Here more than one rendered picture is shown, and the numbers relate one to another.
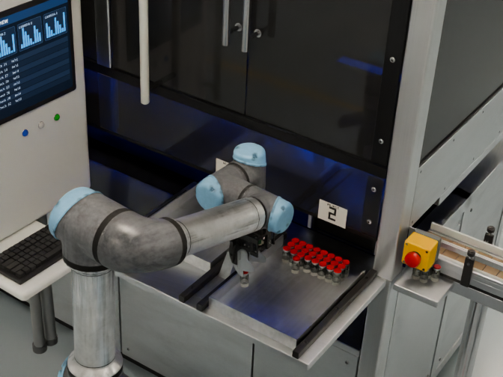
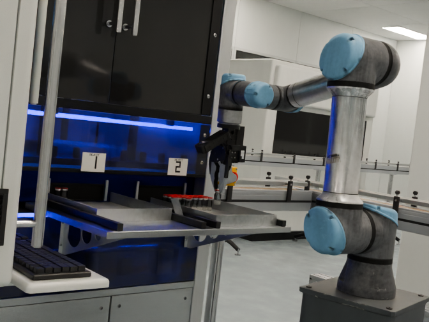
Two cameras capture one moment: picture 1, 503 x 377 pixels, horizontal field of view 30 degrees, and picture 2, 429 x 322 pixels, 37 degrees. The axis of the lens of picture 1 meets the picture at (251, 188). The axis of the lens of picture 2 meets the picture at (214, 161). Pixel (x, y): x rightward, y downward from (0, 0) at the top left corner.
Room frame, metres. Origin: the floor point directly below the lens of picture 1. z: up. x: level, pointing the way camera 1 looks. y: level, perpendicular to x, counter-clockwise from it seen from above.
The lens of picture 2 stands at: (1.32, 1.94, 1.17)
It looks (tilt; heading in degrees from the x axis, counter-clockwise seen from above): 3 degrees down; 286
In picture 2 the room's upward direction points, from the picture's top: 6 degrees clockwise
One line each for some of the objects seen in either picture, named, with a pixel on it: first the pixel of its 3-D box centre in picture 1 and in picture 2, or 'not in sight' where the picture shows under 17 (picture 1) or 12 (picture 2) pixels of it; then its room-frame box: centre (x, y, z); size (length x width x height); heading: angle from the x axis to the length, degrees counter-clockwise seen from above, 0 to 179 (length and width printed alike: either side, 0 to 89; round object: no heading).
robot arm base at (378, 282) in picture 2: not in sight; (368, 273); (1.37, 0.20, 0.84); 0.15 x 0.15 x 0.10
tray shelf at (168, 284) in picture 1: (243, 263); (161, 217); (2.03, 0.01, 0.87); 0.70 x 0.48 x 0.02; 58
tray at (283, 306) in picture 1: (288, 288); (212, 211); (1.90, -0.11, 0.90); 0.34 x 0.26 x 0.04; 147
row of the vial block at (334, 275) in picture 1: (311, 265); (191, 203); (1.99, -0.17, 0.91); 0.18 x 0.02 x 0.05; 57
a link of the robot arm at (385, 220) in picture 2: not in sight; (371, 229); (1.38, 0.21, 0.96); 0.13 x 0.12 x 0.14; 53
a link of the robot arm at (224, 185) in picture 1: (227, 191); (257, 94); (1.75, 0.05, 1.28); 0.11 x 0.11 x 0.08; 53
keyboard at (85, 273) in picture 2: (56, 238); (27, 253); (2.17, 0.55, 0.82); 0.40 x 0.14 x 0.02; 146
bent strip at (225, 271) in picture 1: (216, 275); (188, 211); (1.92, 0.08, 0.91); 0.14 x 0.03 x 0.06; 149
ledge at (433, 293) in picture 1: (426, 282); not in sight; (1.99, -0.48, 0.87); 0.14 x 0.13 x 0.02; 148
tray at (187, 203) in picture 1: (208, 221); (104, 205); (2.18, 0.12, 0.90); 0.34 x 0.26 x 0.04; 148
